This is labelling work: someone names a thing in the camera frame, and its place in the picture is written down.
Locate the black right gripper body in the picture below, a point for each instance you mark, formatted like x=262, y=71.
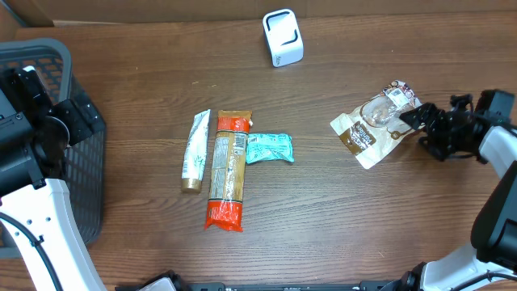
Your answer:
x=450, y=139

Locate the beige brown snack pouch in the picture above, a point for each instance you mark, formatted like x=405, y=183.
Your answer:
x=374, y=129

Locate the green teal snack packet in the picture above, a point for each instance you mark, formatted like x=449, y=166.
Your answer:
x=263, y=147

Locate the red orange spaghetti pack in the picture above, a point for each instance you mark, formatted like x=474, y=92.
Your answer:
x=225, y=197

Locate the white cream tube gold cap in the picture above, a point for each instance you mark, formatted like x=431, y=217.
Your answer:
x=196, y=154

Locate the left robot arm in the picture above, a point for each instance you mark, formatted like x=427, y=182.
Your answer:
x=36, y=208

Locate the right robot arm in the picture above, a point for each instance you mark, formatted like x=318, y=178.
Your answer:
x=490, y=255

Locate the white barcode scanner box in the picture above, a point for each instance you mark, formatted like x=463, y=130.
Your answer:
x=283, y=37

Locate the grey plastic shopping basket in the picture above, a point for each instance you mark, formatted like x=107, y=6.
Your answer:
x=87, y=182

